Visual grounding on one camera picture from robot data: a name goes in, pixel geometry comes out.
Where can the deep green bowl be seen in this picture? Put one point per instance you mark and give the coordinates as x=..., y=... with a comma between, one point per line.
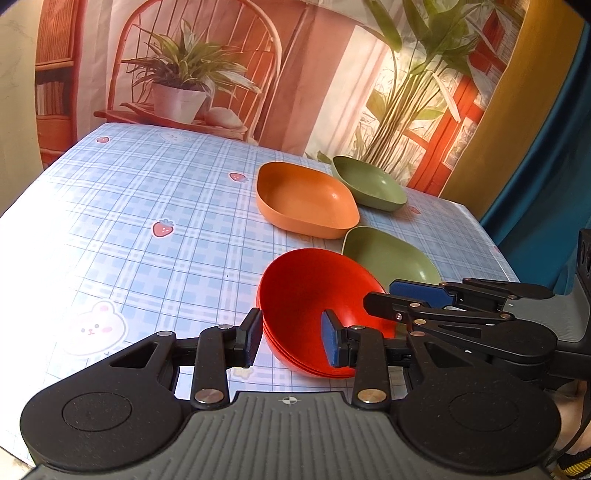
x=369, y=184

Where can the shallow green plate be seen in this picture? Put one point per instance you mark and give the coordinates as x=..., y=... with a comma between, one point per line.
x=392, y=256

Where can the orange bowl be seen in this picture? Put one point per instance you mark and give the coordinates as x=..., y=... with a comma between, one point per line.
x=302, y=198

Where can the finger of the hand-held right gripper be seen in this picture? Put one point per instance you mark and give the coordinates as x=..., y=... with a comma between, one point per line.
x=418, y=291
x=415, y=310

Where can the blue checked tablecloth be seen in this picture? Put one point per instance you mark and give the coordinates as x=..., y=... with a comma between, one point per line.
x=138, y=221

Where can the person's right forearm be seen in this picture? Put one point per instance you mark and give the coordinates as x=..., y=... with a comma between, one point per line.
x=575, y=417

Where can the printed plant backdrop cloth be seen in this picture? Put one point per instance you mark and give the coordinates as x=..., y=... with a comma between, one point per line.
x=300, y=74

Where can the red bowl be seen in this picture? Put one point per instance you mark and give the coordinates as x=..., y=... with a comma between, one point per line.
x=295, y=367
x=304, y=290
x=281, y=353

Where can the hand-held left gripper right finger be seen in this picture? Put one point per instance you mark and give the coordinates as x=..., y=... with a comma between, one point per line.
x=329, y=340

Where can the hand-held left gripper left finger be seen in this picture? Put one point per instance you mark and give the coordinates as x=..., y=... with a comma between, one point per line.
x=251, y=339

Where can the blue curtain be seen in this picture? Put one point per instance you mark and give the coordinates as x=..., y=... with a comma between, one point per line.
x=549, y=194

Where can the yellow curtain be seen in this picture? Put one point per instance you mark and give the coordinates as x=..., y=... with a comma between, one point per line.
x=521, y=101

